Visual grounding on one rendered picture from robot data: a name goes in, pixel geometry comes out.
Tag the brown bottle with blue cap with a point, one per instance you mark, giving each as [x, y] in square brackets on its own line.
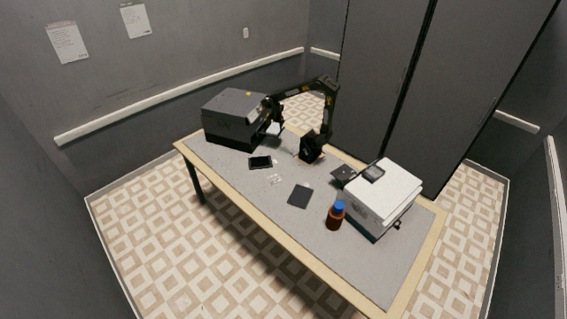
[335, 216]

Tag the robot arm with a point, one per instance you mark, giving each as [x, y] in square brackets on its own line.
[324, 83]

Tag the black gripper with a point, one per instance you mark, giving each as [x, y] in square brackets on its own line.
[275, 117]

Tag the white multi-well plate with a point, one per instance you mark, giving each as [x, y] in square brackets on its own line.
[274, 128]

